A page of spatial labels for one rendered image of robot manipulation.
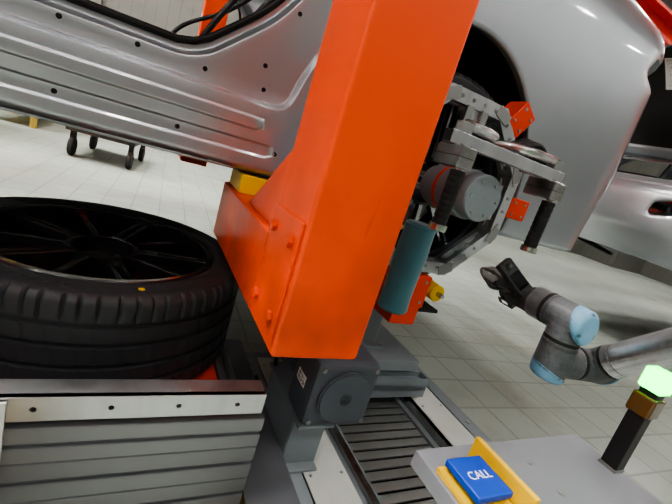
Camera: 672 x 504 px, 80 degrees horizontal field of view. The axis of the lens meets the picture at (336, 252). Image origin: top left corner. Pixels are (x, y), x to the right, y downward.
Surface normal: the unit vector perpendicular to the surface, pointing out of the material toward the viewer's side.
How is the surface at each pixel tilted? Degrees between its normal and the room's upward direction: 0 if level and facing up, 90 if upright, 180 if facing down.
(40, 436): 90
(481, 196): 90
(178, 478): 90
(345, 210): 90
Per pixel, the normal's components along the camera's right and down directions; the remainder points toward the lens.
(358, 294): 0.40, 0.33
